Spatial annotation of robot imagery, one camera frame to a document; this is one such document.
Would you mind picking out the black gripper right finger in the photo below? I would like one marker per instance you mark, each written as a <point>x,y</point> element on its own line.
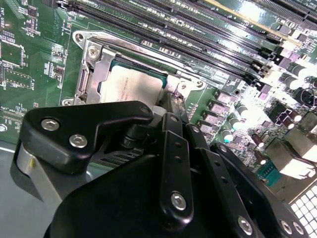
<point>220,171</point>

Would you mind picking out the metal socket cover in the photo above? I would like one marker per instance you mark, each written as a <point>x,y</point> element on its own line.
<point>101,72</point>

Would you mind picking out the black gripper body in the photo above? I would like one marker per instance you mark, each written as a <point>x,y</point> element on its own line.
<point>111,203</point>

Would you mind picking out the silver CPU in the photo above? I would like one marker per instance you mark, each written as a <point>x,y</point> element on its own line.
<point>133,86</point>

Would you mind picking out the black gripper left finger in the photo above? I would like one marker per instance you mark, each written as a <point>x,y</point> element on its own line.
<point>59,151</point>

